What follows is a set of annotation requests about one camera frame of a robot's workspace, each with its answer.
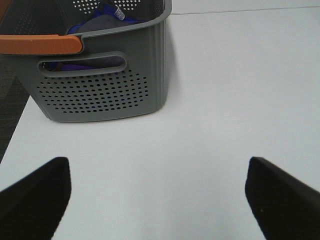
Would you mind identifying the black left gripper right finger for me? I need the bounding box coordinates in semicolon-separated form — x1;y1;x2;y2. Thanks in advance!
244;156;320;240

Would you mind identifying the grey perforated laundry basket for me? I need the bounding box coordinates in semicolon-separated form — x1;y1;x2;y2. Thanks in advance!
0;0;172;123

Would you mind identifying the blue and grey cloth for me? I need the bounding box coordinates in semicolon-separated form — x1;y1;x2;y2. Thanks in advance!
42;0;151;72

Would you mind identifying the orange basket handle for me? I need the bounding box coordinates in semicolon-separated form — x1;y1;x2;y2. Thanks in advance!
0;34;83;55

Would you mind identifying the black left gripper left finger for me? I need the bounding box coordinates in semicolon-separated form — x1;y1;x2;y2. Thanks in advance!
0;157;72;240

